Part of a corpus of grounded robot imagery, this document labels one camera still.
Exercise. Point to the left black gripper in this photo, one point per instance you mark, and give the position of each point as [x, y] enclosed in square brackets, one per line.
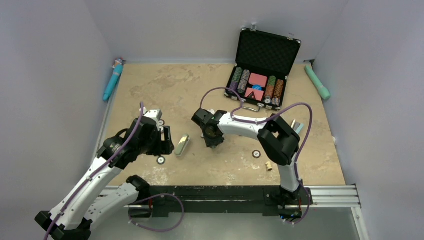
[163, 147]

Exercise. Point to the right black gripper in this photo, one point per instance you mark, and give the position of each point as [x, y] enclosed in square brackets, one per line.
[210, 142]

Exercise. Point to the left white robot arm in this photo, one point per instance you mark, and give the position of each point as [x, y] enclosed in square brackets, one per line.
[75, 217]

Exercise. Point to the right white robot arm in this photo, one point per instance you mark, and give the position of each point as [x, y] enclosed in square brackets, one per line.
[278, 139]

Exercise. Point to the black white poker chip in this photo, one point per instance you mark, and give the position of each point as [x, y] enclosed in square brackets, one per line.
[161, 160]

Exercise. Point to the cream chess piece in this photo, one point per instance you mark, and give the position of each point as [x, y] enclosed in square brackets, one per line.
[268, 166]

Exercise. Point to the blue cylindrical toy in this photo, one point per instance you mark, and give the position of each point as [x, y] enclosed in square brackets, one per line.
[116, 74]

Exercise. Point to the black poker chip case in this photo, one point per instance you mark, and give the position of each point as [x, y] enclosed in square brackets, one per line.
[262, 66]

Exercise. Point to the green cylindrical toy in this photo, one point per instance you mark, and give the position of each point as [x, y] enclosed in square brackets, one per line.
[321, 89]

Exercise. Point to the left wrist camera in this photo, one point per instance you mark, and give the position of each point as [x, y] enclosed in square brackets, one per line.
[156, 115]

